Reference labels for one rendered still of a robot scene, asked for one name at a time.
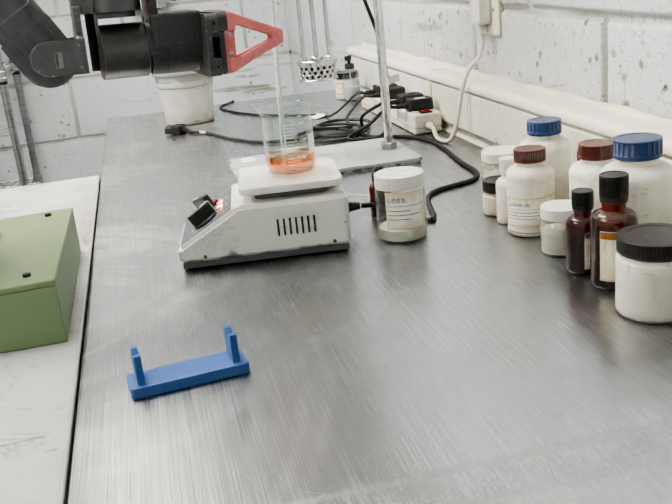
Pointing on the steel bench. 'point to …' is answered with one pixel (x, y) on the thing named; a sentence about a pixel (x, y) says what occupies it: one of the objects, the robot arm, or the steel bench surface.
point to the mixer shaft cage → (317, 71)
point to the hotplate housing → (273, 227)
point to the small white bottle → (503, 189)
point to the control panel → (212, 219)
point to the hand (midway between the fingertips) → (275, 36)
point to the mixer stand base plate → (346, 157)
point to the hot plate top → (328, 175)
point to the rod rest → (187, 370)
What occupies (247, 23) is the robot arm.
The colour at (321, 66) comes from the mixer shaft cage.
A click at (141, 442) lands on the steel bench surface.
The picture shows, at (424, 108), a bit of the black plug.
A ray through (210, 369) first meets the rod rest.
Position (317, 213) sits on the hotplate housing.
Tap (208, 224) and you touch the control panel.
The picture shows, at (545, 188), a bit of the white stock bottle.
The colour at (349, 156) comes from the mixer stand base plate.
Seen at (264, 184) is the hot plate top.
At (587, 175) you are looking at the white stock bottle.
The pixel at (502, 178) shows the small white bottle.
